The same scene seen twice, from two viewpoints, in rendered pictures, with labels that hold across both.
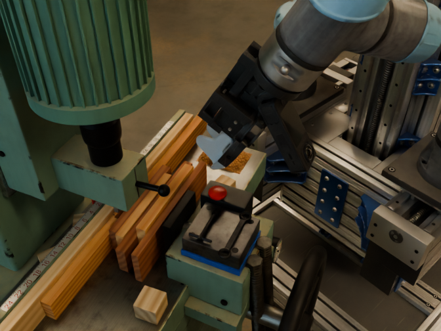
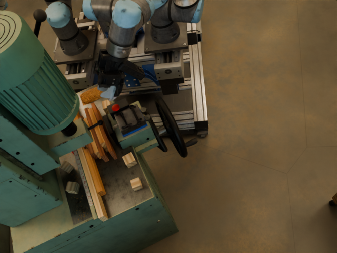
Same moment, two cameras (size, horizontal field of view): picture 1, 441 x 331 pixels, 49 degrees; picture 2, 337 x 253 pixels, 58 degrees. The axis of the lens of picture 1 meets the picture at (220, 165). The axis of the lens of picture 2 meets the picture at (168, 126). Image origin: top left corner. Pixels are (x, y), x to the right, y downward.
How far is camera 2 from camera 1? 0.44 m
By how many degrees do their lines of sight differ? 27
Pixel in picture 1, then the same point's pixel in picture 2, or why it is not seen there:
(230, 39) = not seen: outside the picture
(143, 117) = not seen: outside the picture
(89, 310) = (112, 181)
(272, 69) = (119, 54)
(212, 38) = not seen: outside the picture
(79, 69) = (59, 106)
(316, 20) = (126, 31)
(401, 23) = (144, 11)
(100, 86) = (67, 105)
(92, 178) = (73, 141)
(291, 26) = (117, 37)
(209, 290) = (140, 139)
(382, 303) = (174, 98)
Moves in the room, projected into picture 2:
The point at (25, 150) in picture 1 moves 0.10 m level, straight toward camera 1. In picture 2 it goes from (44, 153) to (71, 158)
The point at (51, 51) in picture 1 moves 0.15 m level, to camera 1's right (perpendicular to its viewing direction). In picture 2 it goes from (47, 107) to (89, 71)
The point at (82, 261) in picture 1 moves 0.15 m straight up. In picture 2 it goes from (94, 170) to (76, 153)
